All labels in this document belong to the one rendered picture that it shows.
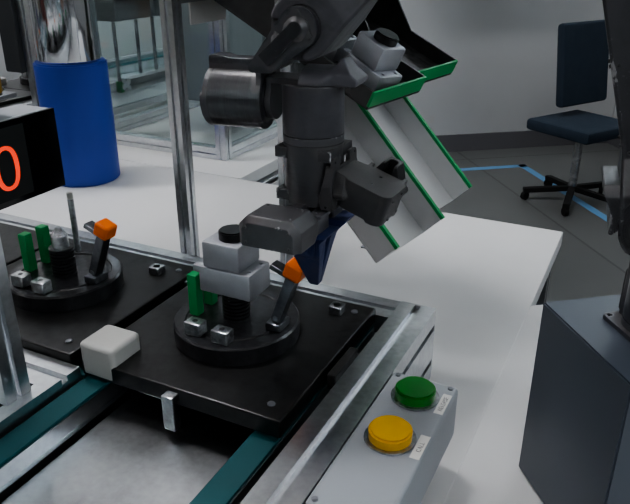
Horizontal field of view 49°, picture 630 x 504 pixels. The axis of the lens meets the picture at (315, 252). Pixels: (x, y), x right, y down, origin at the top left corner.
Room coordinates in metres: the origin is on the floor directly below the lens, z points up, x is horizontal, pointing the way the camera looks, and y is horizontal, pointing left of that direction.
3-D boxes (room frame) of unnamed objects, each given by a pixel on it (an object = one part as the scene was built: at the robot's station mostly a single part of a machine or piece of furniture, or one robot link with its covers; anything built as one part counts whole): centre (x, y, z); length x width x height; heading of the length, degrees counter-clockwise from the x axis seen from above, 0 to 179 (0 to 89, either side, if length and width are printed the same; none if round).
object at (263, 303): (0.68, 0.09, 0.98); 0.14 x 0.14 x 0.02
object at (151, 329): (0.68, 0.09, 0.96); 0.24 x 0.24 x 0.02; 64
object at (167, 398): (0.57, 0.14, 0.95); 0.01 x 0.01 x 0.04; 64
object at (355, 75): (0.64, 0.00, 1.24); 0.09 x 0.06 x 0.07; 70
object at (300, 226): (0.64, 0.00, 1.17); 0.19 x 0.06 x 0.08; 154
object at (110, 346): (0.63, 0.22, 0.97); 0.05 x 0.05 x 0.04; 64
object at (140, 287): (0.79, 0.32, 1.01); 0.24 x 0.24 x 0.13; 64
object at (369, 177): (0.62, -0.05, 1.17); 0.07 x 0.07 x 0.06; 61
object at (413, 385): (0.57, -0.10, 0.96); 0.04 x 0.04 x 0.02
